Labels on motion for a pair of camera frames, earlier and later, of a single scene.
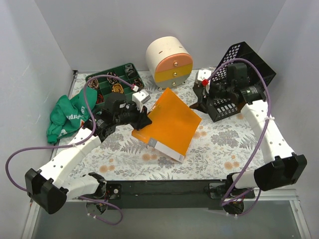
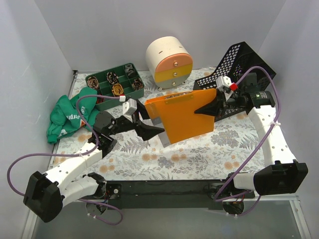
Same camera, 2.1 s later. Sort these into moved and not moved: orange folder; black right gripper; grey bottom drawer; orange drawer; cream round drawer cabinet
Moved: orange folder; black right gripper
Not moved: orange drawer; cream round drawer cabinet; grey bottom drawer
